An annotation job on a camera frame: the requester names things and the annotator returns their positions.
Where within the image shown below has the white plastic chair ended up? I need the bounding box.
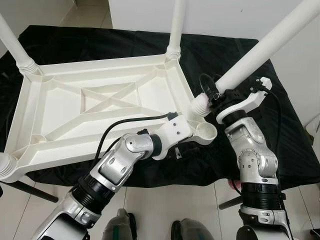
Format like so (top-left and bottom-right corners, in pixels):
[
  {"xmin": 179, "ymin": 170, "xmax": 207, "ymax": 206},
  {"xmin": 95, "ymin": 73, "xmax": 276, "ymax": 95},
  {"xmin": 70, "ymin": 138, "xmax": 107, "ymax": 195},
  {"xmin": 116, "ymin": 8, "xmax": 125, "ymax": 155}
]
[{"xmin": 306, "ymin": 115, "xmax": 320, "ymax": 146}]

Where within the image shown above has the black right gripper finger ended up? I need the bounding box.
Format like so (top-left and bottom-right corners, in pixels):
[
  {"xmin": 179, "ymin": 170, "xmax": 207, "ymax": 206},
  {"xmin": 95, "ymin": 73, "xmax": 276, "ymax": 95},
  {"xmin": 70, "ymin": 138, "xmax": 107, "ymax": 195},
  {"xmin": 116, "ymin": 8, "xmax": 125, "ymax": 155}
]
[{"xmin": 199, "ymin": 74, "xmax": 221, "ymax": 101}]

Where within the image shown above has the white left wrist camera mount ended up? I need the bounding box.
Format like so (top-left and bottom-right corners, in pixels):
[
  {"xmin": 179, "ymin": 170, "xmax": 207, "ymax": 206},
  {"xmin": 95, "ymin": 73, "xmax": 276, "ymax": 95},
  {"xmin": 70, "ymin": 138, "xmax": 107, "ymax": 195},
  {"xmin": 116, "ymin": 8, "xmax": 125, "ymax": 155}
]
[{"xmin": 152, "ymin": 112, "xmax": 194, "ymax": 161}]

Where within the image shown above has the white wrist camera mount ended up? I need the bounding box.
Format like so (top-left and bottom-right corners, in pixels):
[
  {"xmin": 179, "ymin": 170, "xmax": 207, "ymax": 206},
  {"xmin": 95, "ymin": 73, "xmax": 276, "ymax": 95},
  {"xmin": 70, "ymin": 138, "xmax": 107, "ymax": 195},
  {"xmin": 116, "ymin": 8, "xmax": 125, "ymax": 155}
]
[
  {"xmin": 152, "ymin": 112, "xmax": 194, "ymax": 161},
  {"xmin": 216, "ymin": 76, "xmax": 273, "ymax": 126}
]

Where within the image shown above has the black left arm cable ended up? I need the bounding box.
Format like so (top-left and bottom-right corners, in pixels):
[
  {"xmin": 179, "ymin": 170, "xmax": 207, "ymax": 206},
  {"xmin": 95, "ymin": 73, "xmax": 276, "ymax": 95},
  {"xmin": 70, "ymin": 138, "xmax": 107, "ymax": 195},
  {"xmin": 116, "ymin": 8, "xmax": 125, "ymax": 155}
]
[{"xmin": 92, "ymin": 112, "xmax": 178, "ymax": 166}]

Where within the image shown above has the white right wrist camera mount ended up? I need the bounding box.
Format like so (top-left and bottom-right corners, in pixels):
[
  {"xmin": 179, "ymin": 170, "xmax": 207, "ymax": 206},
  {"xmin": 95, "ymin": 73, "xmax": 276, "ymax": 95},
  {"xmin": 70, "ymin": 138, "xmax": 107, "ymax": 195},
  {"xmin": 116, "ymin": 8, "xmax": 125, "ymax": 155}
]
[{"xmin": 216, "ymin": 76, "xmax": 273, "ymax": 126}]

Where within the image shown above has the black table cloth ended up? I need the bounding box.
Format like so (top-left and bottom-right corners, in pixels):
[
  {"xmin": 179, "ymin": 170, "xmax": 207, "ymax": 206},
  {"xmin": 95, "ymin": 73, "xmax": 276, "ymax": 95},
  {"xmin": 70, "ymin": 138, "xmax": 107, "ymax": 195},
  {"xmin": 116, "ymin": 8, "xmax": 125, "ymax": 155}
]
[{"xmin": 0, "ymin": 25, "xmax": 320, "ymax": 188}]

